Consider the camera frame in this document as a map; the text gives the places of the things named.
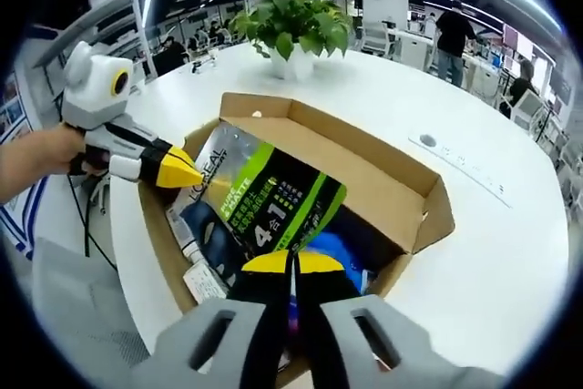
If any blue wet wipes pack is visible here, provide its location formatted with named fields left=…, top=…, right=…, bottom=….
left=313, top=229, right=365, bottom=294

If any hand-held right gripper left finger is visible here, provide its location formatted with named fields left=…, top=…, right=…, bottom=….
left=129, top=250, right=295, bottom=389

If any white table socket strip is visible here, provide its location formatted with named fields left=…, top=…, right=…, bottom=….
left=408, top=132, right=514, bottom=208

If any small black white device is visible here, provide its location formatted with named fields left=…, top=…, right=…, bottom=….
left=190, top=54, right=218, bottom=74

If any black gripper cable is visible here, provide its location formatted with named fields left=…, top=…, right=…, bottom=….
left=66, top=173, right=118, bottom=271

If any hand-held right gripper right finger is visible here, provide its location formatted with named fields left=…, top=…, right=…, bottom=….
left=291, top=250, right=502, bottom=389

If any brown cardboard shoe box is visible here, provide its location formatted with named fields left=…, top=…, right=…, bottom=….
left=138, top=91, right=456, bottom=388

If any person's left hand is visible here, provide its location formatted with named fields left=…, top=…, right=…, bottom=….
left=43, top=124, right=113, bottom=179

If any potted green plant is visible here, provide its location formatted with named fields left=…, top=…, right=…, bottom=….
left=229, top=0, right=354, bottom=81

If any blue white printed banner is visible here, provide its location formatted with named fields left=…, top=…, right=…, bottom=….
left=0, top=69, right=51, bottom=253

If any white office chair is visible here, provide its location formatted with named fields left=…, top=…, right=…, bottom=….
left=362, top=19, right=397, bottom=60

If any purple wall screen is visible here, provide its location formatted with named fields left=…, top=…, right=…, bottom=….
left=503, top=23, right=534, bottom=56

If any green black silver pouch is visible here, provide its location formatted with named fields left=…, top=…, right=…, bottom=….
left=175, top=122, right=348, bottom=279

